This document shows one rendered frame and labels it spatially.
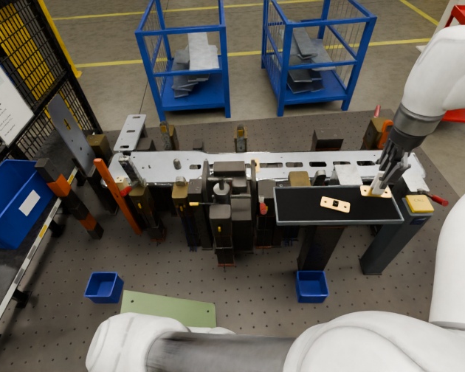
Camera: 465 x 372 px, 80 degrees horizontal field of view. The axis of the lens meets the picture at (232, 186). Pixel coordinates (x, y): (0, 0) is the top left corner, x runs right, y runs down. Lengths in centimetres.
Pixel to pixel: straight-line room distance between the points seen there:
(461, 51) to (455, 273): 38
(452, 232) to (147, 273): 112
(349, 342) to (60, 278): 136
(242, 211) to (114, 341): 63
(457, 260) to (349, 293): 85
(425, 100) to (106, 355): 83
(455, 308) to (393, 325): 21
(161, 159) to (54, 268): 69
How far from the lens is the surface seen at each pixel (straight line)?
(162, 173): 124
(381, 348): 24
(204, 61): 323
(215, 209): 97
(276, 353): 39
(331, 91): 342
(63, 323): 140
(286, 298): 123
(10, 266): 119
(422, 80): 69
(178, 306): 108
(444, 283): 48
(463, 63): 67
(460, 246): 50
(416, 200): 103
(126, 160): 102
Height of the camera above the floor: 186
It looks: 49 degrees down
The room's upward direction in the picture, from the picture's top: 4 degrees counter-clockwise
